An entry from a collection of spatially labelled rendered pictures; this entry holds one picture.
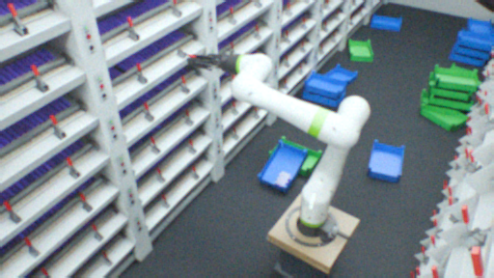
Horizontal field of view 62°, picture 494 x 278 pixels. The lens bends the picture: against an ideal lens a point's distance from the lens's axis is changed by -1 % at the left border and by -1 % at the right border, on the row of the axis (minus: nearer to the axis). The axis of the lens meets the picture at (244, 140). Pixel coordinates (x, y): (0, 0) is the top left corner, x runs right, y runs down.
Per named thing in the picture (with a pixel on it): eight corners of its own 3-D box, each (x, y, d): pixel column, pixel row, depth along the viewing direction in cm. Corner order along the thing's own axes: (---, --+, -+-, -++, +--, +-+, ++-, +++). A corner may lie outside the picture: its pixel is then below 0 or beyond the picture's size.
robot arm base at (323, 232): (353, 234, 195) (356, 225, 191) (339, 255, 186) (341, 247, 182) (306, 208, 207) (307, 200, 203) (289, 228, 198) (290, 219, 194)
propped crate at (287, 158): (287, 193, 260) (286, 187, 253) (259, 181, 268) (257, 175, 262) (308, 156, 272) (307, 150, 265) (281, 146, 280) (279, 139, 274)
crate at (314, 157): (320, 159, 284) (322, 151, 279) (308, 177, 271) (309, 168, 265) (282, 144, 296) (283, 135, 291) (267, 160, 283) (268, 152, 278)
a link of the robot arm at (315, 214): (332, 208, 199) (337, 180, 187) (321, 232, 188) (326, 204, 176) (306, 199, 203) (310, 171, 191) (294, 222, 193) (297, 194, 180)
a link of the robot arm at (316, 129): (356, 141, 166) (368, 119, 157) (347, 160, 157) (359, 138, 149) (315, 122, 170) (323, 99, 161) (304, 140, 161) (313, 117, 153)
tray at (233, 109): (269, 89, 293) (276, 75, 283) (220, 135, 254) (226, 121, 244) (246, 73, 296) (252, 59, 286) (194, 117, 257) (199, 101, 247)
